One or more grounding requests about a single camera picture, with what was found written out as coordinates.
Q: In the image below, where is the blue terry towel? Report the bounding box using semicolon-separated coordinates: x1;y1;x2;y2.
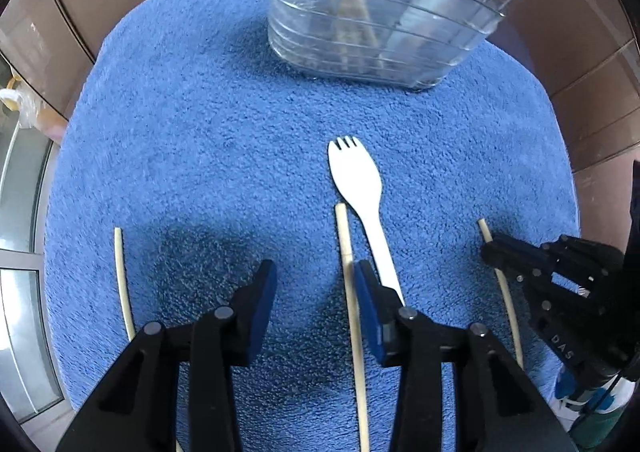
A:
44;0;583;452

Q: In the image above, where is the white fork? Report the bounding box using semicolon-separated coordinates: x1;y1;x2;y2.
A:
327;136;406;307

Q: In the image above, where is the translucent plastic bag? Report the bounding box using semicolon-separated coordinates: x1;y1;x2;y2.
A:
0;76;68;143

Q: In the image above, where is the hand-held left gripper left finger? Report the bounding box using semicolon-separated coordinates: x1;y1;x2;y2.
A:
55;259;278;452

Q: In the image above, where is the wire and plastic utensil holder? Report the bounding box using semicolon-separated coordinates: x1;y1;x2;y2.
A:
267;0;543;91

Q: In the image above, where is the bamboo chopstick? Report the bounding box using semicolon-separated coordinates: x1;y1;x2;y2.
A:
334;203;372;452
113;227;137;340
476;218;525;370

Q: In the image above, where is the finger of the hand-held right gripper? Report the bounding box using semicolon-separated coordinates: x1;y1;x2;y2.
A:
487;233;626;283
481;247;631;378

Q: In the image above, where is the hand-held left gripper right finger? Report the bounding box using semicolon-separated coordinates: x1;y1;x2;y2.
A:
352;259;581;452

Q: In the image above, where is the sliding glass door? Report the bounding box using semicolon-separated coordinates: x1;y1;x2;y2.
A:
0;122;66;428

